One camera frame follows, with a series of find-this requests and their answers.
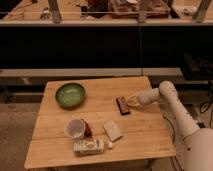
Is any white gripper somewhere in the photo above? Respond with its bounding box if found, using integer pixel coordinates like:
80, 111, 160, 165
126, 88, 160, 107

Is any dark brown eraser block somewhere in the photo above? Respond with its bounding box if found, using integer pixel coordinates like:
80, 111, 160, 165
116, 97, 130, 115

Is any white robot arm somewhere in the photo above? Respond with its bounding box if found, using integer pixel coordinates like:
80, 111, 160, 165
127, 81, 213, 171

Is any small white ball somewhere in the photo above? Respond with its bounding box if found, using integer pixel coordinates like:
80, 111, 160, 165
107, 142, 114, 149

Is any wooden folding table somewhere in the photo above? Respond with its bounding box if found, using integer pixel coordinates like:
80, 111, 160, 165
25, 76, 176, 169

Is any dark red small object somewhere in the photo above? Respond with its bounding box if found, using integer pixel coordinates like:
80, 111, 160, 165
82, 119, 92, 137

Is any green ceramic bowl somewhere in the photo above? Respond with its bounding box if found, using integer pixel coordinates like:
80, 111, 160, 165
55, 82, 86, 108

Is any white plastic cup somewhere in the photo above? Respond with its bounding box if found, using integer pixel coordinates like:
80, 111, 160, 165
65, 119, 86, 140

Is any small white carton box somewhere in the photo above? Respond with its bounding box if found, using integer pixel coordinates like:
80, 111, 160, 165
73, 139, 105, 155

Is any black floor cable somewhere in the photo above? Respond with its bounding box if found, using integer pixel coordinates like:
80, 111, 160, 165
163, 99, 213, 171

